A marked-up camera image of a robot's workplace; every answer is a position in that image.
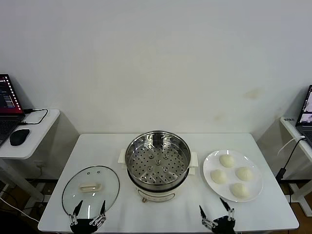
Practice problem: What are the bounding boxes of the black laptop with red screen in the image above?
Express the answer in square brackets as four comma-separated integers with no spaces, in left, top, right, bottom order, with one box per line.
[0,74,26,147]

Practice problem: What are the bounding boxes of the black cable with adapter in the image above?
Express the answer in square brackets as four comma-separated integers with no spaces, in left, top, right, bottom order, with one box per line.
[276,138,305,181]

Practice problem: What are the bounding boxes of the cream electric cooker base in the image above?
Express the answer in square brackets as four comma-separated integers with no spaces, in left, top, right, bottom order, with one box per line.
[118,148,198,203]

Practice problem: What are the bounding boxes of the white steamed baozi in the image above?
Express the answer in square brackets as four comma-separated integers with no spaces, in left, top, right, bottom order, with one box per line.
[235,166,254,181]
[210,169,228,184]
[219,154,235,168]
[230,182,251,198]

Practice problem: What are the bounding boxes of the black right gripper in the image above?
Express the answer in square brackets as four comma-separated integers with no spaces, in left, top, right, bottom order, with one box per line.
[199,197,236,234]

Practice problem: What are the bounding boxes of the grey laptop with photo screen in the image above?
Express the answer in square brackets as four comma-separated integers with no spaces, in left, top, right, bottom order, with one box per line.
[295,84,312,144]

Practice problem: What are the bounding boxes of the black computer mouse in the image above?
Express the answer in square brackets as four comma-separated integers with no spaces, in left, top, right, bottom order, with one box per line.
[9,128,31,146]

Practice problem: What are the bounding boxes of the perforated steel steamer basket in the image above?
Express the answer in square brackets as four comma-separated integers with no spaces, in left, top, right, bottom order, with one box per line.
[125,131,192,188]

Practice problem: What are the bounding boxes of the black laptop cable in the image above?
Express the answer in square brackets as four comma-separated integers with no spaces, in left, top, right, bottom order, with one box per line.
[18,108,49,126]

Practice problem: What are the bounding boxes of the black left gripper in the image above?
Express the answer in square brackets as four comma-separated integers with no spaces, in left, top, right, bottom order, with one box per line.
[68,200,108,234]

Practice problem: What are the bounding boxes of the white round plate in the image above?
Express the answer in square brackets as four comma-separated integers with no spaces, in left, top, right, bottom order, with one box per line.
[203,150,264,202]

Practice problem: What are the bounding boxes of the white side table with label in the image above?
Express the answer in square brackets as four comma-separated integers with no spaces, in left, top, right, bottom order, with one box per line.
[280,116,312,216]

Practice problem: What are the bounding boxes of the white side table rounded corner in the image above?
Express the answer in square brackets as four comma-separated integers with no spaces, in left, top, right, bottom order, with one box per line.
[0,109,61,203]

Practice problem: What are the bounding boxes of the glass lid with cream handle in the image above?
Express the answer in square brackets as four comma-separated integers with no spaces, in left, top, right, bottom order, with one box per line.
[61,165,120,220]

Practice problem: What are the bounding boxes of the white floor cable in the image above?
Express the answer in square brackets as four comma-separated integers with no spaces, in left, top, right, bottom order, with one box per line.
[0,196,40,222]

